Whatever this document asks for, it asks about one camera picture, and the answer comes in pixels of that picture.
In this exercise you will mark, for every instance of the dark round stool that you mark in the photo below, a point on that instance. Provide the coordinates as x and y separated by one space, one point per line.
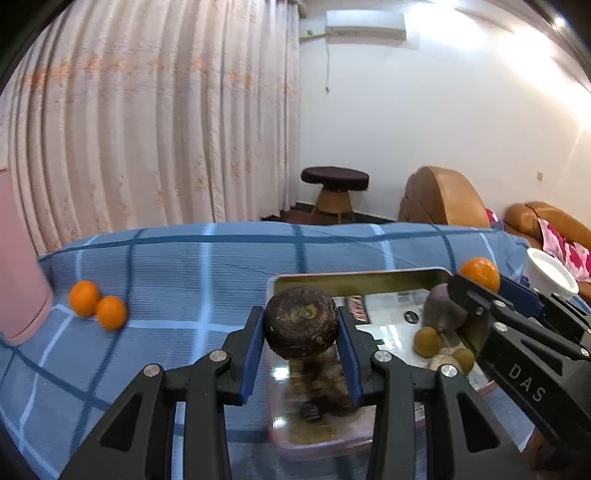
337 184

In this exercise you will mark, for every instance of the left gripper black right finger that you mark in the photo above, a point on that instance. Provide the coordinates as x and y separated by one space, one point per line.
464 438

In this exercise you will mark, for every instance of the blue plaid tablecloth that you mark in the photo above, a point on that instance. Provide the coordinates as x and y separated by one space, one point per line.
185 288

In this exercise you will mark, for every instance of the pink floral blanket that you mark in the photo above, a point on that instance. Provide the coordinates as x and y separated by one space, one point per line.
565 249

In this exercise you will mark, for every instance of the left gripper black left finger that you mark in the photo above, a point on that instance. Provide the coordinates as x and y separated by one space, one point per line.
134 438

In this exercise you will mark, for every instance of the white ceramic mug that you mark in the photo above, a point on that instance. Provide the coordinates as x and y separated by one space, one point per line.
548 275

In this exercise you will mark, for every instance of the purple passion fruit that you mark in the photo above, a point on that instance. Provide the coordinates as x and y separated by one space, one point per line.
441 313

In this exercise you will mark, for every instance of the dark brown round fruit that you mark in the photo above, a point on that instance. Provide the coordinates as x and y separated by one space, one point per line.
300 322

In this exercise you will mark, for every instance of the pink metal tray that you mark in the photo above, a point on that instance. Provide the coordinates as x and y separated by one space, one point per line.
388 305

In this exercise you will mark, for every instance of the orange tangerine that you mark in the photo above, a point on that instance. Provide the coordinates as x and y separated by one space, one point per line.
482 271
83 298
111 313

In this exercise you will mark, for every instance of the brown leather armchair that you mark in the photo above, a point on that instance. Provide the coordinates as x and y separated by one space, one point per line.
441 196

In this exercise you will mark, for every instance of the pink floral curtain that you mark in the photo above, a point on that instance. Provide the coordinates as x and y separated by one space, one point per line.
131 114

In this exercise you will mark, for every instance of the white wall air conditioner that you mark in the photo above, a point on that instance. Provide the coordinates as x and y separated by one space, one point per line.
366 23

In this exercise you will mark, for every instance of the small brown-green longan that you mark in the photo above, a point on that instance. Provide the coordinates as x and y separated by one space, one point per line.
466 359
428 342

